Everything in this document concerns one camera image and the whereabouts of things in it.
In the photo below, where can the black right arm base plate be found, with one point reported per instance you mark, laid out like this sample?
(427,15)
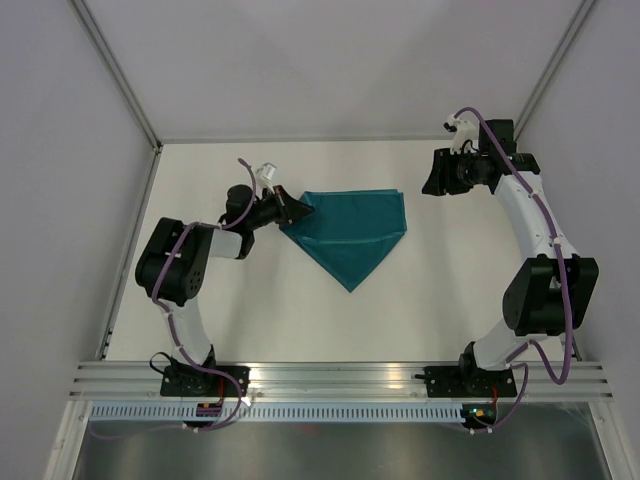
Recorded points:
(450,382)

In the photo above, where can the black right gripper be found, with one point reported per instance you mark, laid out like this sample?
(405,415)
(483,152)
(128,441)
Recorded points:
(438,184)

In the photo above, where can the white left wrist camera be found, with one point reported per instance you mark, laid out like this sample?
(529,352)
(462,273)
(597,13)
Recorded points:
(265,175)

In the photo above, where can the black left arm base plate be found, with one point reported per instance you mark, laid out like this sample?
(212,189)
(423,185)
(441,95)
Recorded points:
(184,381)

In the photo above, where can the aluminium frame rail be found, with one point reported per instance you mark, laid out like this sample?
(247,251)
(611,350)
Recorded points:
(350,382)

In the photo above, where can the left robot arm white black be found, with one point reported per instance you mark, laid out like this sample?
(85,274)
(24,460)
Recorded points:
(173,264)

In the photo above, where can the teal cloth napkin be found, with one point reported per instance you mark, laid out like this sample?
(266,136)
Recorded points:
(350,232)

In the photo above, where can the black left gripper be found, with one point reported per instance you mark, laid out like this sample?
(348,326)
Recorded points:
(288,208)

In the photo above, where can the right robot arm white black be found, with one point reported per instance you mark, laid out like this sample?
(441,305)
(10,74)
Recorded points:
(549,294)

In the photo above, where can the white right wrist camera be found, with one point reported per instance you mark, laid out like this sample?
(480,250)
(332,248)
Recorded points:
(463,132)

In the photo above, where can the white slotted cable duct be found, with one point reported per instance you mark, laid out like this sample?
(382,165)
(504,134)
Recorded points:
(282,412)

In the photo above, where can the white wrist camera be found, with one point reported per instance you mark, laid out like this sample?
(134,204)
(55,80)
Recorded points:
(265,175)
(463,132)

